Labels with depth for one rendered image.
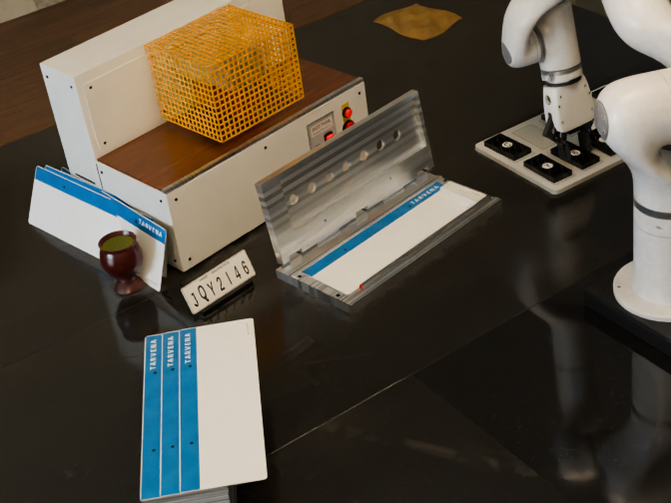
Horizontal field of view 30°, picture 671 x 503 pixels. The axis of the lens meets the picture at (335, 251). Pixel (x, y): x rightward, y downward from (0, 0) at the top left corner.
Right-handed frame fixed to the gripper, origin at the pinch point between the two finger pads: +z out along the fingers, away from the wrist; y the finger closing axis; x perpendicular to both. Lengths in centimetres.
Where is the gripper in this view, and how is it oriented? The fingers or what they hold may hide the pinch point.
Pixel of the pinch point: (574, 147)
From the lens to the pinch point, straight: 270.5
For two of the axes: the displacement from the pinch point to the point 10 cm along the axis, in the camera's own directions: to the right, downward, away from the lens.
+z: 2.4, 8.9, 3.9
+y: 8.2, -4.0, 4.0
